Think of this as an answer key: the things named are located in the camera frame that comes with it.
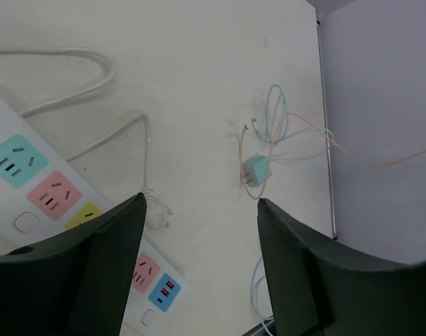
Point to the white multicolour power strip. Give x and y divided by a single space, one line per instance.
42 195

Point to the teal charger plug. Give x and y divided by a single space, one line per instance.
255 170

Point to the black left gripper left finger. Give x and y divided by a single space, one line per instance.
77 282

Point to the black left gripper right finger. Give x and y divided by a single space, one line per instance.
318 286

